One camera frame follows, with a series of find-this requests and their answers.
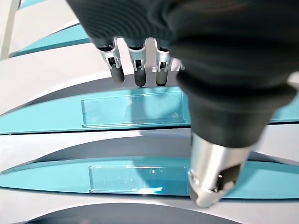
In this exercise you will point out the white drawer blue front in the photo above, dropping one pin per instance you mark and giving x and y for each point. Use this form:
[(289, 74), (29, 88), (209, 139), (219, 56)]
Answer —
[(58, 116)]

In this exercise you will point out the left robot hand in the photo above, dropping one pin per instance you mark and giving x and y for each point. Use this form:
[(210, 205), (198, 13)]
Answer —
[(210, 46)]

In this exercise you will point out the white medical cart blue drawers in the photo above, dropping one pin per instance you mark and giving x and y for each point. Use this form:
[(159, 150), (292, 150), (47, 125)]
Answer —
[(70, 144)]

